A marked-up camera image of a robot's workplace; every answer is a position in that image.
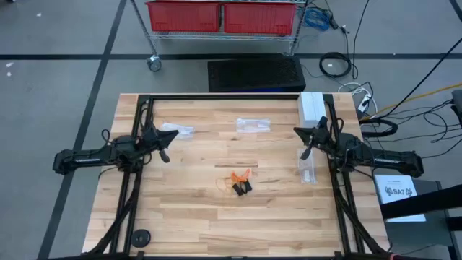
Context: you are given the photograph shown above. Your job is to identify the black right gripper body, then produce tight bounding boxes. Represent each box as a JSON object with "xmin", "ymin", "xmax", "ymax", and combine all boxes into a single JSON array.
[{"xmin": 301, "ymin": 116, "xmax": 331, "ymax": 161}]

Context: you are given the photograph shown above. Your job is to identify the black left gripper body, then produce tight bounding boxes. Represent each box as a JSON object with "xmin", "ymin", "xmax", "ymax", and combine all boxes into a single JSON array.
[{"xmin": 139, "ymin": 121, "xmax": 171, "ymax": 164}]

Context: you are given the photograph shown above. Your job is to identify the clear plastic zip bag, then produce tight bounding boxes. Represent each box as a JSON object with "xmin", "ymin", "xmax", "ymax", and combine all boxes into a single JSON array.
[
  {"xmin": 297, "ymin": 147, "xmax": 318, "ymax": 186},
  {"xmin": 236, "ymin": 118, "xmax": 271, "ymax": 134},
  {"xmin": 160, "ymin": 121, "xmax": 196, "ymax": 141}
]

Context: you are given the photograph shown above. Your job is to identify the white cardboard box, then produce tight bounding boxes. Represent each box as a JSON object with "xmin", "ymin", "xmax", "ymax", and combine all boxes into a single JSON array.
[{"xmin": 297, "ymin": 91, "xmax": 328, "ymax": 129}]

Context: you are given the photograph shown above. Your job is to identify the white power strip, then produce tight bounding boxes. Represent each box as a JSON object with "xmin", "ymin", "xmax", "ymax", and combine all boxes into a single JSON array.
[{"xmin": 357, "ymin": 92, "xmax": 372, "ymax": 113}]

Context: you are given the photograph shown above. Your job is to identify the white printed paper sheet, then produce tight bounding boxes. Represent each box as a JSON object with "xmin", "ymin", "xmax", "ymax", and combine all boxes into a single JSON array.
[{"xmin": 374, "ymin": 174, "xmax": 427, "ymax": 223}]

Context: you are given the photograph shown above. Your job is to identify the black round disc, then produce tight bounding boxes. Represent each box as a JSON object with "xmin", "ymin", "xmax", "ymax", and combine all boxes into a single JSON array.
[{"xmin": 130, "ymin": 228, "xmax": 152, "ymax": 248}]

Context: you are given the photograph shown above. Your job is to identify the black power adapter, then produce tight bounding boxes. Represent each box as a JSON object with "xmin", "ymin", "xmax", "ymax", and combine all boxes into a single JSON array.
[{"xmin": 326, "ymin": 9, "xmax": 340, "ymax": 30}]

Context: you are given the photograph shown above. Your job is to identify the red plastic bin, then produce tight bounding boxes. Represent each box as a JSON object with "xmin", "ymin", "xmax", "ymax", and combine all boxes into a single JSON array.
[
  {"xmin": 146, "ymin": 1, "xmax": 222, "ymax": 33},
  {"xmin": 222, "ymin": 1, "xmax": 297, "ymax": 36}
]

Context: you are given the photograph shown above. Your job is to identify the black beam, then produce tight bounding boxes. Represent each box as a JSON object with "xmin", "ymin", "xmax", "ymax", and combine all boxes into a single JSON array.
[{"xmin": 380, "ymin": 185, "xmax": 462, "ymax": 220}]

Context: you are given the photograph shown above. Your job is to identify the grey metal stand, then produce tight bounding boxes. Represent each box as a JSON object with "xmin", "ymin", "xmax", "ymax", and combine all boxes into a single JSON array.
[{"xmin": 382, "ymin": 178, "xmax": 454, "ymax": 260}]

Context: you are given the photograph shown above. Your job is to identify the white cable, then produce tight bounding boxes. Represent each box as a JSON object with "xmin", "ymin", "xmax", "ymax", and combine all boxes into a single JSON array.
[{"xmin": 338, "ymin": 82, "xmax": 379, "ymax": 115}]

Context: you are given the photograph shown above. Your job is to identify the black coiled cable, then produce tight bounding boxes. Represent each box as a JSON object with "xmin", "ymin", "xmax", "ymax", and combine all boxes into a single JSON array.
[{"xmin": 319, "ymin": 51, "xmax": 353, "ymax": 79}]

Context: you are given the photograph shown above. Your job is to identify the black aluminium table frame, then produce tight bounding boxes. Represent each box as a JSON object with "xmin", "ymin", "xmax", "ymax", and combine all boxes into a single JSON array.
[{"xmin": 86, "ymin": 93, "xmax": 391, "ymax": 260}]

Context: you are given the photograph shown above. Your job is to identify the long black cable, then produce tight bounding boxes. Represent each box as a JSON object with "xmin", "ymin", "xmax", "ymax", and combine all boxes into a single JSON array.
[
  {"xmin": 352, "ymin": 0, "xmax": 371, "ymax": 80},
  {"xmin": 377, "ymin": 46, "xmax": 462, "ymax": 119}
]

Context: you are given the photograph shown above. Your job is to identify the chrome wire shelf cart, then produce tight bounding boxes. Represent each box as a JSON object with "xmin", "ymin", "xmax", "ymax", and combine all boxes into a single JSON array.
[{"xmin": 129, "ymin": 0, "xmax": 311, "ymax": 72}]

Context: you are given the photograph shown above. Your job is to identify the blue coiled cable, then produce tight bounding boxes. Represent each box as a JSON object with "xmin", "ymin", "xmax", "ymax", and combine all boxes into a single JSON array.
[{"xmin": 302, "ymin": 6, "xmax": 331, "ymax": 32}]

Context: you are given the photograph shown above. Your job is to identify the yellow cable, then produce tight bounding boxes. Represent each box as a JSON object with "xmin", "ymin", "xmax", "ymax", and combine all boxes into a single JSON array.
[{"xmin": 360, "ymin": 82, "xmax": 462, "ymax": 121}]

